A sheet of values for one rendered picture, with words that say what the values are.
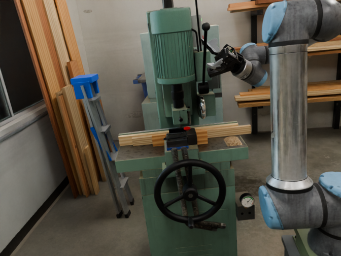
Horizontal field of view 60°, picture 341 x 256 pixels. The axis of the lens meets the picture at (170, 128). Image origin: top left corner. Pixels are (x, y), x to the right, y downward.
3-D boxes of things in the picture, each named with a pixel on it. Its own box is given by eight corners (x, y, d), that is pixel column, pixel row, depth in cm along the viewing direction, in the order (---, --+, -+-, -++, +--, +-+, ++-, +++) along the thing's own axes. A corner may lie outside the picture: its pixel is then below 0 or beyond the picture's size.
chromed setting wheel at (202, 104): (201, 122, 151) (199, 99, 147) (198, 115, 162) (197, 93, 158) (207, 122, 151) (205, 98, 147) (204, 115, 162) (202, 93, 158)
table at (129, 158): (112, 184, 124) (110, 171, 122) (122, 154, 153) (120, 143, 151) (256, 168, 123) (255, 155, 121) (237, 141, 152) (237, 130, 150)
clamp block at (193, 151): (166, 171, 123) (163, 152, 120) (165, 158, 135) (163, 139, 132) (201, 168, 123) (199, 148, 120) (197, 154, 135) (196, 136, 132)
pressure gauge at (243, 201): (241, 212, 134) (240, 196, 131) (239, 207, 137) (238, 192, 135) (254, 210, 134) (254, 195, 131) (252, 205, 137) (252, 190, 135)
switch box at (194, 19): (192, 47, 158) (189, 15, 153) (190, 45, 167) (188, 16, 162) (203, 45, 158) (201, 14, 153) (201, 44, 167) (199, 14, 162)
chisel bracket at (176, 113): (173, 128, 139) (172, 110, 136) (172, 119, 152) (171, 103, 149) (189, 126, 139) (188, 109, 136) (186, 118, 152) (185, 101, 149)
